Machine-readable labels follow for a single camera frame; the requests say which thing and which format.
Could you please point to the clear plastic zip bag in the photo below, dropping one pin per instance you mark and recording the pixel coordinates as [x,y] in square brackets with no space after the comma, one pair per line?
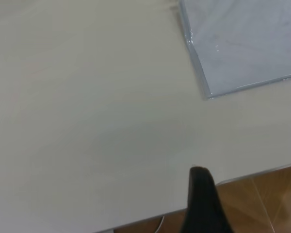
[198,63]

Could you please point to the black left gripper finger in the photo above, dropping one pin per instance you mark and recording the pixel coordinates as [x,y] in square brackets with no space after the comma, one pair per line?
[201,199]

